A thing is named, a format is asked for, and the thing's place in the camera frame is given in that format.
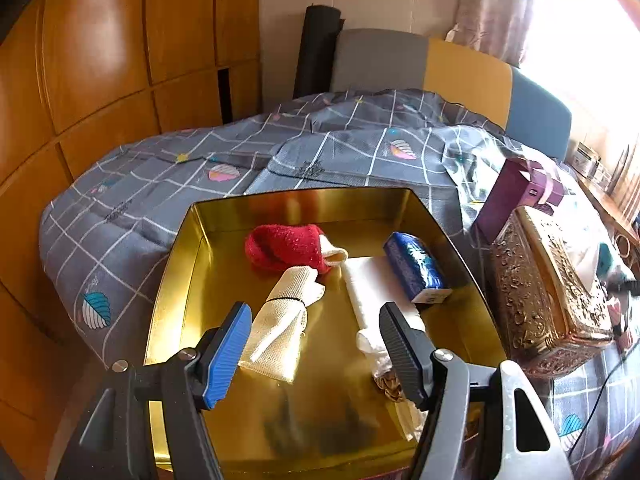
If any black rolled mat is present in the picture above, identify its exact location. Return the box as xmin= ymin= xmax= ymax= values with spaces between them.
xmin=293 ymin=4 xmax=344 ymax=99

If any gold metal tray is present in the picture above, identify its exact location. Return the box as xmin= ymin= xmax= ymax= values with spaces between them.
xmin=145 ymin=188 xmax=504 ymax=479

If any gold ornate tissue box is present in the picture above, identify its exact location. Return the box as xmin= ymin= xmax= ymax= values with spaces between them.
xmin=490 ymin=206 xmax=613 ymax=378

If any yellow blue headboard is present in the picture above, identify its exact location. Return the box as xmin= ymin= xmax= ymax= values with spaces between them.
xmin=331 ymin=28 xmax=572 ymax=162

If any blue tissue pack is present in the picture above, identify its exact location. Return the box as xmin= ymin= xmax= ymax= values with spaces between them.
xmin=383 ymin=232 xmax=451 ymax=304

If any purple cardboard gift box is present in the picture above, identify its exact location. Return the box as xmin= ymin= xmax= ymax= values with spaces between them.
xmin=474 ymin=157 xmax=565 ymax=244

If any silver box on desk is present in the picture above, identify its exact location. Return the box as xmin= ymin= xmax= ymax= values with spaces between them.
xmin=570 ymin=142 xmax=601 ymax=179

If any cream woven cloth roll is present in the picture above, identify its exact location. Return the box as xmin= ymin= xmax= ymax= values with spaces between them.
xmin=240 ymin=266 xmax=326 ymax=384

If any red knitted sock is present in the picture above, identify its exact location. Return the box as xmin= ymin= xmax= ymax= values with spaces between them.
xmin=244 ymin=224 xmax=330 ymax=274

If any white rolled towel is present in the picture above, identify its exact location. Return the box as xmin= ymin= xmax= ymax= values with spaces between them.
xmin=340 ymin=254 xmax=426 ymax=361

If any grey checked bed quilt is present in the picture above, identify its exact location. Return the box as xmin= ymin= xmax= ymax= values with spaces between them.
xmin=38 ymin=88 xmax=640 ymax=480

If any white cloth with brown scrunchie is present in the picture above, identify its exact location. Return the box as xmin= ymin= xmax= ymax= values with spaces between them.
xmin=356 ymin=327 xmax=427 ymax=441

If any wooden side desk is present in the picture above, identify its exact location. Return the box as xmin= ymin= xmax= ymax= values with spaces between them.
xmin=572 ymin=169 xmax=639 ymax=266

